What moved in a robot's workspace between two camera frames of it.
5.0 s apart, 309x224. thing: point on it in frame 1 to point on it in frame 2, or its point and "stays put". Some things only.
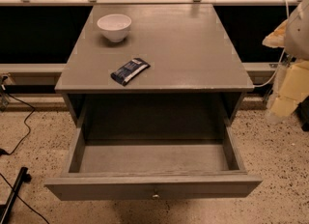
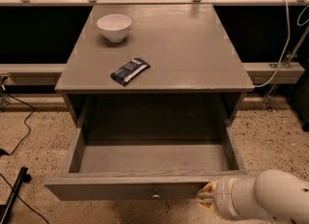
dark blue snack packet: x=129 y=70 stays put
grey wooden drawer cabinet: x=196 y=79 stays put
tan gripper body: x=298 y=36 to x=223 y=194
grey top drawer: x=125 y=170 stays put
